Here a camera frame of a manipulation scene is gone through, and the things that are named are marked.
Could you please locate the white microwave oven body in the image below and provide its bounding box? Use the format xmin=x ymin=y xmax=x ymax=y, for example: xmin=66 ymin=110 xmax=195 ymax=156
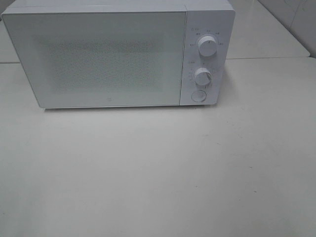
xmin=1 ymin=0 xmax=236 ymax=108

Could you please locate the round white door button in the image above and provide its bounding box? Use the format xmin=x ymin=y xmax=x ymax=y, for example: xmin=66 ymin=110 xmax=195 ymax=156
xmin=191 ymin=90 xmax=206 ymax=102

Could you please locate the white microwave knob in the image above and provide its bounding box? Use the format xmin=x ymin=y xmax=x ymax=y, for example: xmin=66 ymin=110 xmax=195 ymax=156
xmin=197 ymin=35 xmax=217 ymax=57
xmin=194 ymin=68 xmax=212 ymax=86

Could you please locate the white microwave door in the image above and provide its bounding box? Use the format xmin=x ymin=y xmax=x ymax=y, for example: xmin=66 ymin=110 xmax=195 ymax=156
xmin=3 ymin=12 xmax=186 ymax=109

